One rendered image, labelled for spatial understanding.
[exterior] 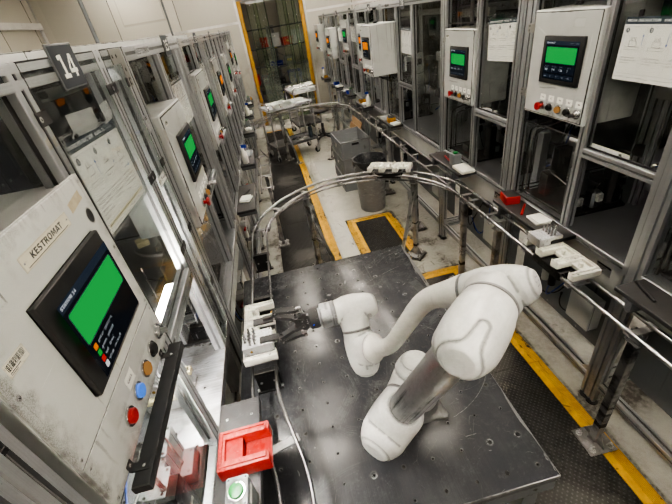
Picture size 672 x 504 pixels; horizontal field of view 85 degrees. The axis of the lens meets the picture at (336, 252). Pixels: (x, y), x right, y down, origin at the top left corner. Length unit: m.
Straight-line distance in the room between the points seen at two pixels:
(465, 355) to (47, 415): 0.69
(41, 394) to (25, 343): 0.08
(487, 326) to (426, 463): 0.79
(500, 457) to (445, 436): 0.19
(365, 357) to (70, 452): 0.85
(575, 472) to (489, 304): 1.62
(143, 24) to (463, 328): 9.14
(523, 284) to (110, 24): 9.31
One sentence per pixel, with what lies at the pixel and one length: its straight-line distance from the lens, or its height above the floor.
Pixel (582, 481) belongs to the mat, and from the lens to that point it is 2.35.
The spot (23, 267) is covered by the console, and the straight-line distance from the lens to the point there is 0.70.
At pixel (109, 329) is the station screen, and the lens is 0.81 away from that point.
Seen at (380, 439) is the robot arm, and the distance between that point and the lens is 1.28.
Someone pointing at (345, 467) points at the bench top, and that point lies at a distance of 1.50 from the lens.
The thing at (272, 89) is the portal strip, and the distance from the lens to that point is 9.37.
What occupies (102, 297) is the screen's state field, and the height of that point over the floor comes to 1.64.
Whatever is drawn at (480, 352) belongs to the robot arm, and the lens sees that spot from 0.79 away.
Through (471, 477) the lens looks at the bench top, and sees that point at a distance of 1.49.
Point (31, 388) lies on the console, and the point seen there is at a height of 1.65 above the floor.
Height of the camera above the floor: 2.02
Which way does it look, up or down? 33 degrees down
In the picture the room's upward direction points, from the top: 10 degrees counter-clockwise
